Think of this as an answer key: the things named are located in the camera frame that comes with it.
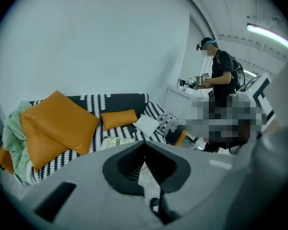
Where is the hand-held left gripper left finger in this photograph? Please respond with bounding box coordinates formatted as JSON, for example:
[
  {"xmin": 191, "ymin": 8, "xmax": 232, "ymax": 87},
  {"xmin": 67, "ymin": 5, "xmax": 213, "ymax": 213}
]
[{"xmin": 21, "ymin": 141, "xmax": 145, "ymax": 230}]

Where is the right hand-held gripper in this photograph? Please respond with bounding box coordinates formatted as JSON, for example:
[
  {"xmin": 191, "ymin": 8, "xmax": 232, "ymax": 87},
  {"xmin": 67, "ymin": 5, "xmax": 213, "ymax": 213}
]
[{"xmin": 229, "ymin": 72, "xmax": 278, "ymax": 129}]

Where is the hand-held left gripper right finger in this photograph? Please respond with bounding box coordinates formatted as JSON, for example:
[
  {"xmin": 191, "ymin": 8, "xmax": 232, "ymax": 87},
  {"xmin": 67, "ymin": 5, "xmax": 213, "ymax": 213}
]
[{"xmin": 143, "ymin": 141, "xmax": 254, "ymax": 230}]

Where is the yellowish cover book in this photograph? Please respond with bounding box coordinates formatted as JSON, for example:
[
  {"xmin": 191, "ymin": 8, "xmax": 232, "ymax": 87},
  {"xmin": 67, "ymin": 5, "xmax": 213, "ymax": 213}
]
[{"xmin": 101, "ymin": 136, "xmax": 136, "ymax": 151}]

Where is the black white patterned sofa seat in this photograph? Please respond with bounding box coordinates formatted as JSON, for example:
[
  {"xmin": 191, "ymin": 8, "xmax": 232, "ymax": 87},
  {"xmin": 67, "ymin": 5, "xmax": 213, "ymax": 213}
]
[{"xmin": 0, "ymin": 93, "xmax": 188, "ymax": 187}]

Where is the large orange cushion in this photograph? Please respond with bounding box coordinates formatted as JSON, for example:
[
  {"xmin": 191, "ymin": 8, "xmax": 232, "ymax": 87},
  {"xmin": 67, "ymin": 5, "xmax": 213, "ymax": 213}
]
[
  {"xmin": 20, "ymin": 90, "xmax": 100, "ymax": 156},
  {"xmin": 20, "ymin": 117, "xmax": 71, "ymax": 173}
]

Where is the long ceiling light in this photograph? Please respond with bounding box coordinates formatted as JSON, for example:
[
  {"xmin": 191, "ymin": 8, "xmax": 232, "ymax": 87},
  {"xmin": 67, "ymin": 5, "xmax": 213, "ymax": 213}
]
[{"xmin": 246, "ymin": 23, "xmax": 288, "ymax": 56}]

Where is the grey patterned fringed throw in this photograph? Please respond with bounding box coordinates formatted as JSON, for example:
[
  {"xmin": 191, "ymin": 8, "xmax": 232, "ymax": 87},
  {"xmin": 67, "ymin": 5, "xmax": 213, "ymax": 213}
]
[{"xmin": 156, "ymin": 111, "xmax": 181, "ymax": 136}]

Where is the small orange cushion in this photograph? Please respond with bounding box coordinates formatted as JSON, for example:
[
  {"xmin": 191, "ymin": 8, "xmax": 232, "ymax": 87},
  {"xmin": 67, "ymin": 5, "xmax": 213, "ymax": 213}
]
[{"xmin": 100, "ymin": 109, "xmax": 138, "ymax": 132}]

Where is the small white cushion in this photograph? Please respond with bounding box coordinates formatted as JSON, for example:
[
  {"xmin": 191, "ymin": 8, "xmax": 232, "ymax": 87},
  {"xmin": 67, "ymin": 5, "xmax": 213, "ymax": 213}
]
[{"xmin": 132, "ymin": 115, "xmax": 160, "ymax": 137}]

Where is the white counter cabinet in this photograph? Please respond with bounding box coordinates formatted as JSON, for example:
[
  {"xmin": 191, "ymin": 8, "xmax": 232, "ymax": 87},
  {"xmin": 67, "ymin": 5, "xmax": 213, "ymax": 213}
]
[{"xmin": 163, "ymin": 84, "xmax": 216, "ymax": 131}]

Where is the light green knitted blanket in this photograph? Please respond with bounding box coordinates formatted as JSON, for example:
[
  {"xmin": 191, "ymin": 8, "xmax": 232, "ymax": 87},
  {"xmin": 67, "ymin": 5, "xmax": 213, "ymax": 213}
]
[{"xmin": 2, "ymin": 100, "xmax": 34, "ymax": 184}]

